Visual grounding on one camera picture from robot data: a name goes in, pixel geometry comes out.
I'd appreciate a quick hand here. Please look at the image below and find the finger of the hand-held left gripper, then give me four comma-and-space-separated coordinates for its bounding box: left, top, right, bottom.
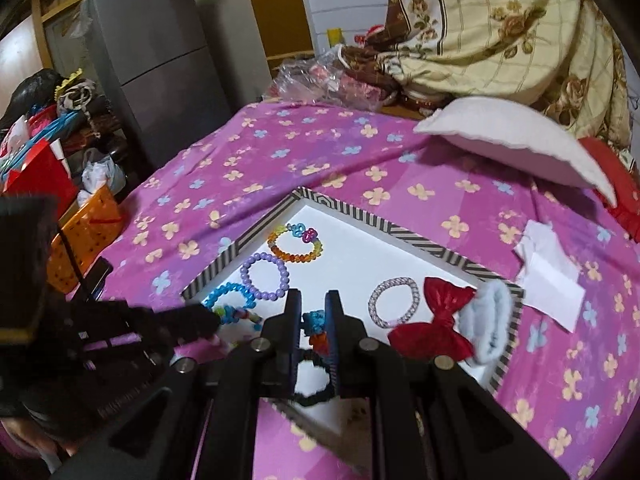
125, 304, 221, 347

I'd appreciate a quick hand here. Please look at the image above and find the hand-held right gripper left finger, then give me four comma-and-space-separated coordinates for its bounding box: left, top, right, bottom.
50, 287, 303, 480

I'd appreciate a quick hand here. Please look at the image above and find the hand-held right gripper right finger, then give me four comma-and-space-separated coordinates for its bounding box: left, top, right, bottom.
325, 290, 571, 480

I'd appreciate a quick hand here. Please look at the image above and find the blue orange bead bracelet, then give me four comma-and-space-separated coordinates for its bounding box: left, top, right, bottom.
301, 310, 331, 356

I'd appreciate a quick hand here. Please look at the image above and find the pink white spiral hair tie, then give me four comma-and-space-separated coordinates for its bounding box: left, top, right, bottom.
368, 276, 420, 330

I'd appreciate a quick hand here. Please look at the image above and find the striped cardboard box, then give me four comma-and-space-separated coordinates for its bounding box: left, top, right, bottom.
180, 186, 525, 471

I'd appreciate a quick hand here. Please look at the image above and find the orange flower bead bracelet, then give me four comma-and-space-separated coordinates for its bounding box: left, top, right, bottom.
267, 223, 323, 265

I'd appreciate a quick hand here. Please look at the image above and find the purple bead bracelet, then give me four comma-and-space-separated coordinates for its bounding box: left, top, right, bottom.
240, 252, 291, 302

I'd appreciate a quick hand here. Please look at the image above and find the red bow hair clip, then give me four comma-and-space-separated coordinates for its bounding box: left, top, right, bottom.
387, 276, 476, 361

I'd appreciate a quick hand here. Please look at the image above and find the grey fluffy scrunchie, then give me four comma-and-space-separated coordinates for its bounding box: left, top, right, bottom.
457, 280, 516, 366

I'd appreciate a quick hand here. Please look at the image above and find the person's left forearm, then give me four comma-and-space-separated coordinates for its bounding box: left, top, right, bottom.
0, 417, 56, 466

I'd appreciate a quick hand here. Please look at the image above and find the black scrunchie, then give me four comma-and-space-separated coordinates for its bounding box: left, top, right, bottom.
292, 347, 336, 406

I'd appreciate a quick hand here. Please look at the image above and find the orange plastic basket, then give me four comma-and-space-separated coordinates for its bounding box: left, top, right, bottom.
47, 185, 123, 296

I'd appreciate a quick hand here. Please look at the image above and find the pink floral bedsheet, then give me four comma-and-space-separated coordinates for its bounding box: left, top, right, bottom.
97, 97, 640, 480

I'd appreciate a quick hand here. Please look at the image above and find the white plastic bag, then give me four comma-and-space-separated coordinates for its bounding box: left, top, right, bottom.
80, 147, 126, 196

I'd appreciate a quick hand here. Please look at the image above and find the red bag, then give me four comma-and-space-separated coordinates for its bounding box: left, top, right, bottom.
0, 137, 81, 211

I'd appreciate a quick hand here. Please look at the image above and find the white paper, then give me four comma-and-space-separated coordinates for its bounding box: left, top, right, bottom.
514, 221, 586, 333

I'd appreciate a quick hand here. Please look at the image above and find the clear plastic bag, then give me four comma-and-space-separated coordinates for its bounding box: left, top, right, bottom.
272, 50, 396, 111

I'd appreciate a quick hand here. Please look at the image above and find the white pillow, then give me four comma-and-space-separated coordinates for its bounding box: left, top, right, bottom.
414, 96, 618, 208

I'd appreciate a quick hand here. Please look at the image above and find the black bag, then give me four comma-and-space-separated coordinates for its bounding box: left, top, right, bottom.
0, 69, 66, 131

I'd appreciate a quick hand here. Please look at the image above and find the grey refrigerator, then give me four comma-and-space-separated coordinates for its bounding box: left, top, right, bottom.
82, 0, 273, 171

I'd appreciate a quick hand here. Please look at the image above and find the red cloth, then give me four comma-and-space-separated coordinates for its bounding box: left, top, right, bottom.
580, 136, 640, 241

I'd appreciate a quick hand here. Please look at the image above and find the cream floral quilt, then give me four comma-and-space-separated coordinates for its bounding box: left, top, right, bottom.
345, 0, 633, 146

